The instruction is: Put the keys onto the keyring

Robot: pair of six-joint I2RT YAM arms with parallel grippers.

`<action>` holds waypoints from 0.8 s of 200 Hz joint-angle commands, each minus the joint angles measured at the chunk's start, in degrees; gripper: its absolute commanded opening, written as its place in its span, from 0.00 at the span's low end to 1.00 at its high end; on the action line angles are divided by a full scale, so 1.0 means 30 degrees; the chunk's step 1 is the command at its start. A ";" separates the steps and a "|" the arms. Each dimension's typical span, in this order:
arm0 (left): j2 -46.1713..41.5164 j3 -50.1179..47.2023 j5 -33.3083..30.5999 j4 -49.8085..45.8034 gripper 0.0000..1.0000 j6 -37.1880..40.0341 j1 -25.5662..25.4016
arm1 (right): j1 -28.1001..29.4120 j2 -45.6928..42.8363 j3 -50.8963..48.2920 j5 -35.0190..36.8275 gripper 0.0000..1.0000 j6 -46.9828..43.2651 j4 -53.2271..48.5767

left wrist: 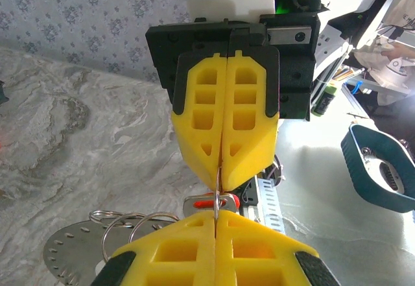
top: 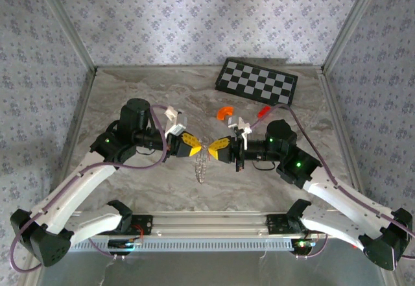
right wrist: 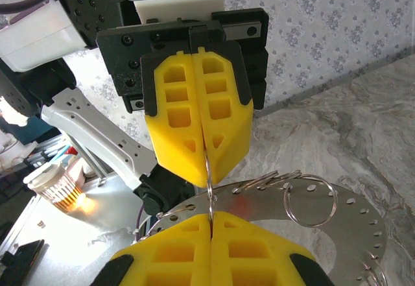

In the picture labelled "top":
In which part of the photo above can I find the silver keyring with chain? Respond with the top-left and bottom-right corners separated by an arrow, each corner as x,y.
193,137 -> 212,185

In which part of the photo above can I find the orange curved block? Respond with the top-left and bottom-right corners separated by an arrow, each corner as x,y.
216,106 -> 235,121

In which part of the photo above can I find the black and white checkerboard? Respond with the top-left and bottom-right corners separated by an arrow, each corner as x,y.
213,57 -> 299,111

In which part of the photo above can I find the small controller board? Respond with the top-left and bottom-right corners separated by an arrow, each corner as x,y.
291,239 -> 317,251
108,239 -> 143,251

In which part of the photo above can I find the sheet metal shelf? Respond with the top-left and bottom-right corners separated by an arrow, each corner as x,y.
25,233 -> 395,286

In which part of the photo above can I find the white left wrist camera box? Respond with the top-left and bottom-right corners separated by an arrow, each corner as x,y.
163,105 -> 189,137

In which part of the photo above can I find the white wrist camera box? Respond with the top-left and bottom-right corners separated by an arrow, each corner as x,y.
163,105 -> 189,137
227,116 -> 253,137

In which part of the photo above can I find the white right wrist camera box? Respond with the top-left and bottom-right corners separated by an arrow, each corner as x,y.
227,116 -> 253,137

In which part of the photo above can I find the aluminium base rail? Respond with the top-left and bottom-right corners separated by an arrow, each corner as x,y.
69,210 -> 328,239

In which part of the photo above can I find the grey slotted cable duct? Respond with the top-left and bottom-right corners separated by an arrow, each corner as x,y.
69,236 -> 294,253

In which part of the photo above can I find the aluminium frame post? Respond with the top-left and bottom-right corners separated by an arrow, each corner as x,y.
32,0 -> 99,75
320,0 -> 386,75

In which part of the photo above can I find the short purple cable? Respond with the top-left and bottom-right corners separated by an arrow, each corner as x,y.
89,233 -> 145,261
293,230 -> 330,261

